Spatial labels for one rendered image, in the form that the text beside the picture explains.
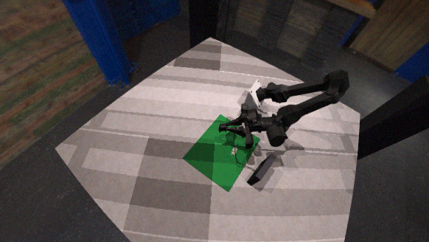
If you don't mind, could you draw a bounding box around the green circuit board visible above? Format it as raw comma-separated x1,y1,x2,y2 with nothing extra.
183,115,260,192

